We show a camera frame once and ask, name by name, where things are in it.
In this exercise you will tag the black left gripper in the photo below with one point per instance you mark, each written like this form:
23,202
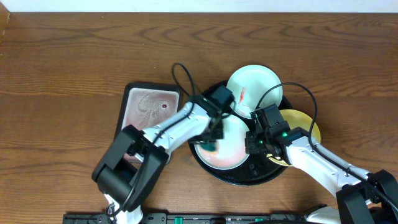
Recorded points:
211,135

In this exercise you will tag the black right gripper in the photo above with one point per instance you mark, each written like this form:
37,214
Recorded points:
251,149

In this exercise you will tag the green yellow sponge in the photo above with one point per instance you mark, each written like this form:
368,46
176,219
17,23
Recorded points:
210,146

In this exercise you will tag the mint green plate front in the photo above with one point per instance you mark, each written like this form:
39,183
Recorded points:
230,151

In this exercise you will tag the mint green plate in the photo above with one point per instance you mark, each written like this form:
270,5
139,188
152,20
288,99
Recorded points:
248,84
230,151

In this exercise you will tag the yellow plate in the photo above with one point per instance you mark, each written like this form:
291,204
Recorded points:
296,118

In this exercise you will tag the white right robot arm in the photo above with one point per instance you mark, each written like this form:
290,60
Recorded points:
362,196

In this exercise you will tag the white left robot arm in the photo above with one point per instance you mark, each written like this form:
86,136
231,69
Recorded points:
131,166

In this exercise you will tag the round black tray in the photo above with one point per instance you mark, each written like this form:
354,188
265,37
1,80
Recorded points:
256,169

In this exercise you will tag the black rectangular soapy tray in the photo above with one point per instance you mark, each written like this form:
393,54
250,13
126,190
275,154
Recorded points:
146,104

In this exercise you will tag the mint green plate rear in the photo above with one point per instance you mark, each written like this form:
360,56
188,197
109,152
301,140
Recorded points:
248,84

